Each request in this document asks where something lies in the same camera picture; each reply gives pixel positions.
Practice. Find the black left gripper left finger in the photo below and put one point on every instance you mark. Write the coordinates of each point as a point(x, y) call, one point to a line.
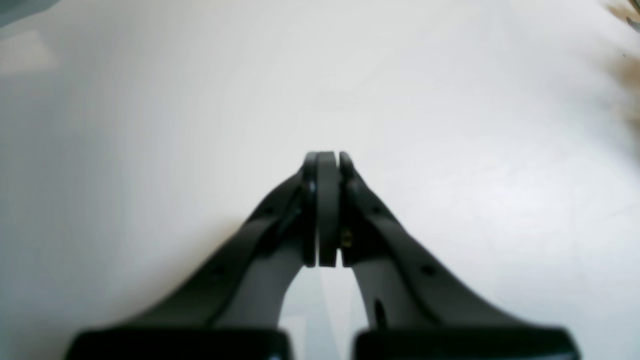
point(229, 309)

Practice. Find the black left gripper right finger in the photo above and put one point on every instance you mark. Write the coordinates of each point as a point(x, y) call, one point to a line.
point(417, 309)

